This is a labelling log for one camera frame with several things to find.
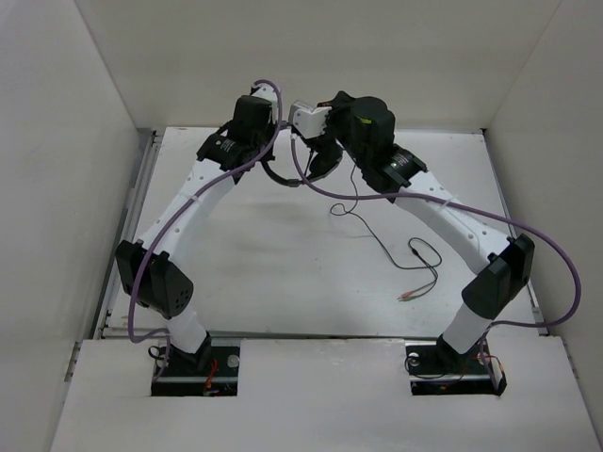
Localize black headphones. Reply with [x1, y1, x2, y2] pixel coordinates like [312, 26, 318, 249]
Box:
[260, 144, 343, 188]

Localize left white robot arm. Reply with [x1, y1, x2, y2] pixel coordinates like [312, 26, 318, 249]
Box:
[115, 84, 282, 374]

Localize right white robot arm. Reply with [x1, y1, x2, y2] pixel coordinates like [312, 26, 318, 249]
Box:
[323, 91, 535, 371]

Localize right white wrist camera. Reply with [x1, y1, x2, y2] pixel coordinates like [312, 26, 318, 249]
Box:
[288, 100, 332, 139]

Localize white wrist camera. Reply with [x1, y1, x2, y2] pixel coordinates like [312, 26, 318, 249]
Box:
[251, 83, 278, 112]
[288, 100, 332, 139]

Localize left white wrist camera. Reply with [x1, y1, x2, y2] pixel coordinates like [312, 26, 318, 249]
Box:
[251, 83, 278, 112]

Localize left aluminium rail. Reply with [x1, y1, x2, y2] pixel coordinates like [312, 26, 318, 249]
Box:
[64, 128, 165, 383]

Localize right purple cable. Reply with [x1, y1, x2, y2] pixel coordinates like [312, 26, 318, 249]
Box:
[289, 134, 581, 329]

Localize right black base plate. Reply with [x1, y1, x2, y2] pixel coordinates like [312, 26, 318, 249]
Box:
[403, 342, 508, 396]

